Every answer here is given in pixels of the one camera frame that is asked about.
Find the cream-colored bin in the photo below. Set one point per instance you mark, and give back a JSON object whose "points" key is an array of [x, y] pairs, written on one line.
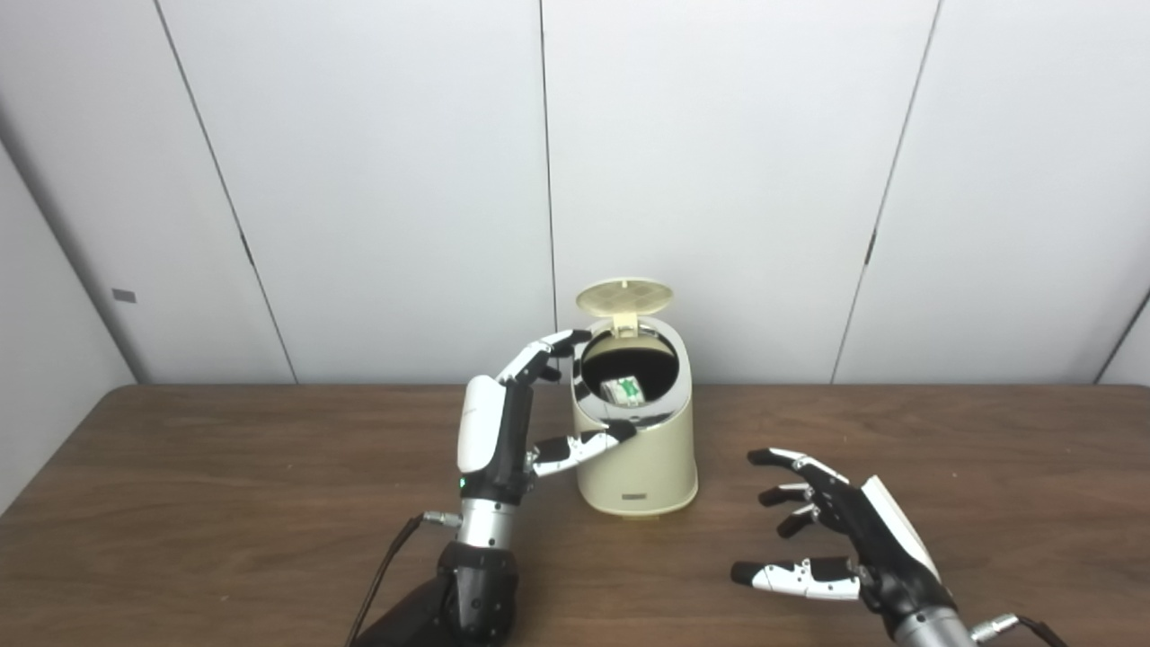
{"points": [[647, 467]]}

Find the small gray wall tag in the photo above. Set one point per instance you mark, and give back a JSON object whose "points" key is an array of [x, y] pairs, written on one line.
{"points": [[124, 296]]}

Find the green white milk carton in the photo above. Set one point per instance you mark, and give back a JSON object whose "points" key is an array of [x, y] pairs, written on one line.
{"points": [[624, 391]]}

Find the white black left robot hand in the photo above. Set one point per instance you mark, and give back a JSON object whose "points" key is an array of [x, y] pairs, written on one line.
{"points": [[494, 440]]}

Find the black panel hinge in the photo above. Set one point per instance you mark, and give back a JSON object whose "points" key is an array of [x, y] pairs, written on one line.
{"points": [[870, 247]]}

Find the round cream bin lid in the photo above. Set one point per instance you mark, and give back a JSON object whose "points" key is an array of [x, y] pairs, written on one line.
{"points": [[624, 296]]}

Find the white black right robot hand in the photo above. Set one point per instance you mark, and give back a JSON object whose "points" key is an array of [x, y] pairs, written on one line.
{"points": [[880, 548]]}

